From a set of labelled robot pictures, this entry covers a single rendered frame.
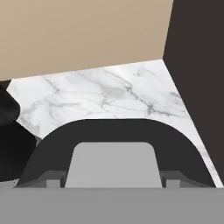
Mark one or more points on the dark brown tall cabinet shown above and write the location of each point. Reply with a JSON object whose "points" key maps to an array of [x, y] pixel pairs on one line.
{"points": [[198, 73]]}

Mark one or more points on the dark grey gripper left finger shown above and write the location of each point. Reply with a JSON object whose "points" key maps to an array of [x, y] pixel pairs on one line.
{"points": [[51, 176]]}

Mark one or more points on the black rounded appliance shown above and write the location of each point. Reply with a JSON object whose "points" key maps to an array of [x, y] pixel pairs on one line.
{"points": [[11, 145]]}

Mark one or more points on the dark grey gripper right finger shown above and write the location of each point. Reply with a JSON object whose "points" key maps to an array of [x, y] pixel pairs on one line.
{"points": [[174, 176]]}

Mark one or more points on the black rounded object grey inset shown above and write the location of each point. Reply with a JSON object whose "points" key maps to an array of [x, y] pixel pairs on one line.
{"points": [[113, 130]]}

